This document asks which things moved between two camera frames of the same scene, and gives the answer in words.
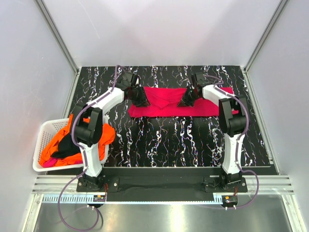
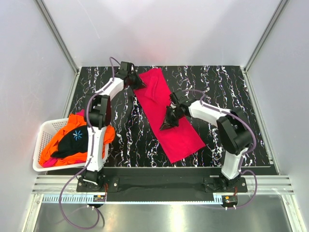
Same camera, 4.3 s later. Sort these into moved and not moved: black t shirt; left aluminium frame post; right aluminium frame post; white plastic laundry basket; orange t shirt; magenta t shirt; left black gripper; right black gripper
Moved: left black gripper; right black gripper; magenta t shirt
Not moved: white plastic laundry basket; left aluminium frame post; black t shirt; orange t shirt; right aluminium frame post
